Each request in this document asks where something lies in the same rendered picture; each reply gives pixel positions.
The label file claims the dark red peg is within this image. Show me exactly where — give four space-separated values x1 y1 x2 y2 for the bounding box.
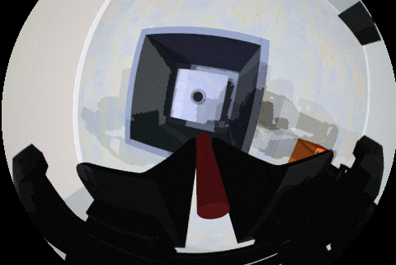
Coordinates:
196 132 230 219

